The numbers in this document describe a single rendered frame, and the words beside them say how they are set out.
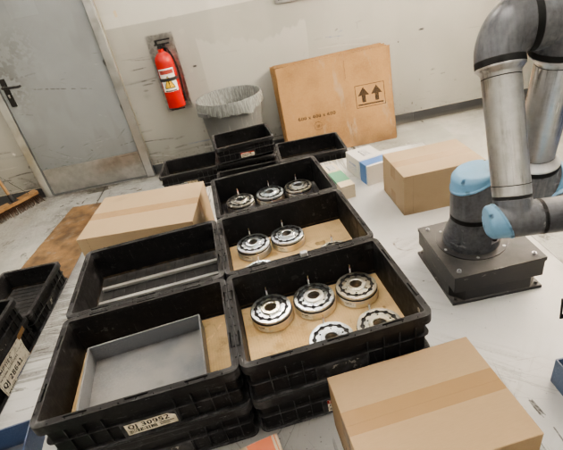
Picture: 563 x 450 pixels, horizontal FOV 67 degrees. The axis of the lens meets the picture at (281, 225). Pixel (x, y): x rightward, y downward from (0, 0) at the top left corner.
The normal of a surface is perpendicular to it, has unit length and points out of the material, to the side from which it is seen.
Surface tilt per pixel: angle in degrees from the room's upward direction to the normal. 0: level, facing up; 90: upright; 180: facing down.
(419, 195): 90
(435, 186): 90
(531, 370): 0
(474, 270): 2
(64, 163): 90
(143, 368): 0
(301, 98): 79
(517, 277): 90
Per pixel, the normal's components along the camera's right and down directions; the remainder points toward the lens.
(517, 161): -0.07, 0.12
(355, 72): 0.08, 0.37
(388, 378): -0.17, -0.83
